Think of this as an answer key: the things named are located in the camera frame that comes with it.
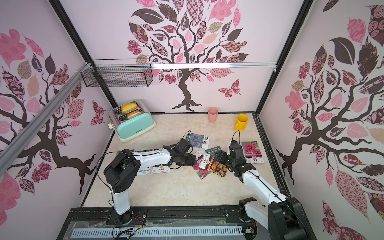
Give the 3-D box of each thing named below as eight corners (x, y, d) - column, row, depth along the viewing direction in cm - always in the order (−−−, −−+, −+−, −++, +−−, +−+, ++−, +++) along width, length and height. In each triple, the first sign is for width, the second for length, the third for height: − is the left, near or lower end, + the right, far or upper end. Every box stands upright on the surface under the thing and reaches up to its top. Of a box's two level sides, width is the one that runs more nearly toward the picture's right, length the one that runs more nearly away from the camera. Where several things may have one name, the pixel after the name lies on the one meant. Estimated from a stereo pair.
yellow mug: (235, 131, 111) (237, 124, 104) (233, 122, 117) (235, 114, 110) (246, 131, 111) (250, 123, 104) (244, 122, 117) (247, 114, 110)
